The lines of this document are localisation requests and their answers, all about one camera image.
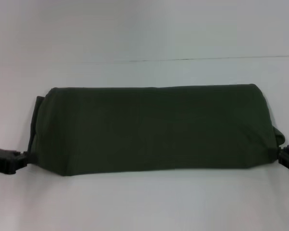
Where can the dark green FREE t-shirt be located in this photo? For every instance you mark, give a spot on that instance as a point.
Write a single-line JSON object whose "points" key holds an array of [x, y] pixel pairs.
{"points": [[154, 132]]}

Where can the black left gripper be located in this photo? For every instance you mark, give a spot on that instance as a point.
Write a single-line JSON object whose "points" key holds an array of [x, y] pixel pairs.
{"points": [[3, 160]]}

